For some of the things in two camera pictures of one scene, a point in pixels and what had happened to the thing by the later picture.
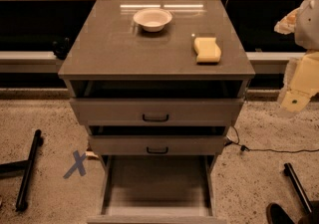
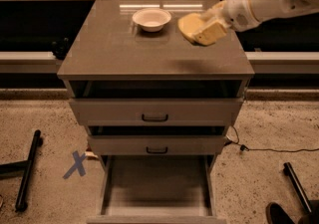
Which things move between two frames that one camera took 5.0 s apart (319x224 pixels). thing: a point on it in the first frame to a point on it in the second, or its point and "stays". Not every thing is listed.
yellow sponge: (207, 49) to (191, 24)
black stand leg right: (298, 187) stays
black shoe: (275, 214) stays
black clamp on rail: (61, 47) stays
